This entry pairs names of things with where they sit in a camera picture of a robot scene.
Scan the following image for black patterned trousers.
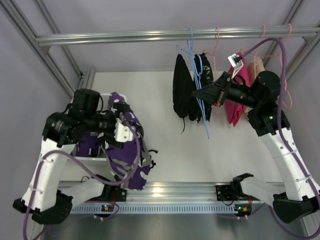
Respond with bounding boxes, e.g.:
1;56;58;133
188;53;216;125

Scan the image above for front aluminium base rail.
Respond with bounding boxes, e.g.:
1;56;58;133
58;181;286;202

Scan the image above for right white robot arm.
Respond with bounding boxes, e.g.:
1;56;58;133
192;70;320;224

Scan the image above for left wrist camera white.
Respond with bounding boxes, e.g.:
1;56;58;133
114;118;134;143

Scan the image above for aluminium frame post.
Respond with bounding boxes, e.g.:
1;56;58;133
262;0;320;83
0;0;96;101

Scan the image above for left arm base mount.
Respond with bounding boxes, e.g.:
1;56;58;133
98;185;127;202

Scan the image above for right aluminium frame post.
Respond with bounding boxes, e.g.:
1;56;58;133
262;0;320;83

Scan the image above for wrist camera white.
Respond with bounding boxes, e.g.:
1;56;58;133
114;118;134;143
227;53;244;79

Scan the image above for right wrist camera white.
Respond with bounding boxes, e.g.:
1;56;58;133
227;53;244;79

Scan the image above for pink trousers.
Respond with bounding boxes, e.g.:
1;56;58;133
224;59;251;127

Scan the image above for salmon wire hanger right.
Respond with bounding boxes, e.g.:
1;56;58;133
262;23;294;110

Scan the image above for salmon wire hanger middle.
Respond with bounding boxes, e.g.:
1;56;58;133
239;24;267;81

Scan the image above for beige trousers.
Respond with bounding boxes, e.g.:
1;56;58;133
243;56;267;117

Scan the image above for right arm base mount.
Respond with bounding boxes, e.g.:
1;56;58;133
215;183;240;202

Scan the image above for grey slotted cable duct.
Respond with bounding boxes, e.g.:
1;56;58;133
71;203;249;215

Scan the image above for light blue wire hanger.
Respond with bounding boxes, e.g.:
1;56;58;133
187;27;212;139

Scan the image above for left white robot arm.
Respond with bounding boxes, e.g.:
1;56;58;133
12;88;137;225

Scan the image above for purple camouflage trousers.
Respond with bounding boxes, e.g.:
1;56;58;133
71;92;158;190

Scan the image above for aluminium hanging rail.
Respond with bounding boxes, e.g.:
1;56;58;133
35;25;316;47

